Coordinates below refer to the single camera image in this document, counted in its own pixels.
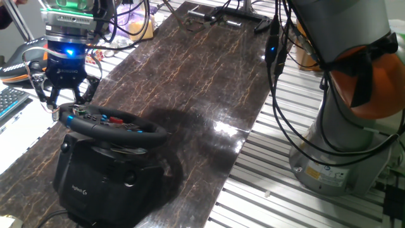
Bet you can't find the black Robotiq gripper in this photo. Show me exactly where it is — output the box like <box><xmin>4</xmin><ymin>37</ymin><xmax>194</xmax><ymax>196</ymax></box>
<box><xmin>31</xmin><ymin>41</ymin><xmax>101</xmax><ymax>123</ymax></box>

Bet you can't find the black gaming steering wheel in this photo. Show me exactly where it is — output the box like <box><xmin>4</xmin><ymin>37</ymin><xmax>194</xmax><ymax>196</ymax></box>
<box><xmin>58</xmin><ymin>103</ymin><xmax>168</xmax><ymax>149</ymax></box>

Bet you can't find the black Logitech wheel base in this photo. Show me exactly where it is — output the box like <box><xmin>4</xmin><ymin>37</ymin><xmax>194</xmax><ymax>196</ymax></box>
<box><xmin>52</xmin><ymin>131</ymin><xmax>168</xmax><ymax>228</ymax></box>

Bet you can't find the forearm in maroon sleeve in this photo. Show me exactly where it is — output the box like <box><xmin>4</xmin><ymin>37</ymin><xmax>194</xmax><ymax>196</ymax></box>
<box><xmin>0</xmin><ymin>4</ymin><xmax>14</xmax><ymax>31</ymax></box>

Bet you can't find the orange black teach pendant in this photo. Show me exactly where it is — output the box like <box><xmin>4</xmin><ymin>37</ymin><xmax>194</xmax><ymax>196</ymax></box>
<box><xmin>0</xmin><ymin>36</ymin><xmax>53</xmax><ymax>85</ymax></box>

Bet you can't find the black computer keyboard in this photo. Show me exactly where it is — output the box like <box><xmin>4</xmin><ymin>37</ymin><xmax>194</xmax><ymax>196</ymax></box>
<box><xmin>0</xmin><ymin>85</ymin><xmax>31</xmax><ymax>121</ymax></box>

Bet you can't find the large white paper sheet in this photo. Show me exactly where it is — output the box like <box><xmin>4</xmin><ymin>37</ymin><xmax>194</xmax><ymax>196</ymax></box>
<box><xmin>0</xmin><ymin>82</ymin><xmax>64</xmax><ymax>175</ymax></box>

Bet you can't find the green wrist adapter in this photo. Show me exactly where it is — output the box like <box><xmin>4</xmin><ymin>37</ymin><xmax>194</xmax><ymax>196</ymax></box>
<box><xmin>40</xmin><ymin>0</ymin><xmax>96</xmax><ymax>15</ymax></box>

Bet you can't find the clear purple plastic bag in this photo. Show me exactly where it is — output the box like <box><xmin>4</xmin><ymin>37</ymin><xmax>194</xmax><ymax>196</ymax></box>
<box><xmin>109</xmin><ymin>3</ymin><xmax>149</xmax><ymax>39</ymax></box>

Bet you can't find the yellow sponge block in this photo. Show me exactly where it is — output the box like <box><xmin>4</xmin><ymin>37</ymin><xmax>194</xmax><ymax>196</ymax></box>
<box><xmin>128</xmin><ymin>17</ymin><xmax>155</xmax><ymax>42</ymax></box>

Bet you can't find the dark brown marble mat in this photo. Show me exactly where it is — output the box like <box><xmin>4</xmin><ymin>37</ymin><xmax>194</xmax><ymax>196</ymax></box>
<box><xmin>0</xmin><ymin>1</ymin><xmax>295</xmax><ymax>228</ymax></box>

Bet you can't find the small board with red LED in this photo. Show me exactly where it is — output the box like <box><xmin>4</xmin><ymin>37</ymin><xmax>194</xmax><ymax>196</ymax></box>
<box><xmin>182</xmin><ymin>17</ymin><xmax>205</xmax><ymax>32</ymax></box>

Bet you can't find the white gold packet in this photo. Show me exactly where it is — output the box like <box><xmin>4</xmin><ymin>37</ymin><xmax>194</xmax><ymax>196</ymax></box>
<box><xmin>0</xmin><ymin>215</ymin><xmax>23</xmax><ymax>228</ymax></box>

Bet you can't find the silver metal rod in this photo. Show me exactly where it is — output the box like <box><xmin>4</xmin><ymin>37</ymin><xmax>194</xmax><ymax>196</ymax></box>
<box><xmin>187</xmin><ymin>9</ymin><xmax>243</xmax><ymax>28</ymax></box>

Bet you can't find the black stand base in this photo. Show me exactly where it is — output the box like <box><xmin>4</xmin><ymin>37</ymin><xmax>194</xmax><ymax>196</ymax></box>
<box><xmin>208</xmin><ymin>5</ymin><xmax>272</xmax><ymax>34</ymax></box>

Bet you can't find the black junction box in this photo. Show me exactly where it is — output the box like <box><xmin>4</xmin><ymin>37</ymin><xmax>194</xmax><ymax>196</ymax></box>
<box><xmin>382</xmin><ymin>183</ymin><xmax>405</xmax><ymax>222</ymax></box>

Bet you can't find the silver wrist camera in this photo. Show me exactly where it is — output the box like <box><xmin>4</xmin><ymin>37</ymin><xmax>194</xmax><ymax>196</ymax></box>
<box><xmin>40</xmin><ymin>12</ymin><xmax>97</xmax><ymax>32</ymax></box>

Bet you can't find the upright aluminium frame post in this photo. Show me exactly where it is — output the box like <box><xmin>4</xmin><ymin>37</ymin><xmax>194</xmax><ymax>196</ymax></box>
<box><xmin>1</xmin><ymin>0</ymin><xmax>35</xmax><ymax>42</ymax></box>

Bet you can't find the thin black cable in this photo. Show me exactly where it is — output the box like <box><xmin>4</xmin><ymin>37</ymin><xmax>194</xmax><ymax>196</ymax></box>
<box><xmin>37</xmin><ymin>208</ymin><xmax>69</xmax><ymax>228</ymax></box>

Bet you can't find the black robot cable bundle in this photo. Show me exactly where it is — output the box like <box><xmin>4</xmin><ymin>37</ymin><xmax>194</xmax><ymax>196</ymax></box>
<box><xmin>91</xmin><ymin>0</ymin><xmax>405</xmax><ymax>167</ymax></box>

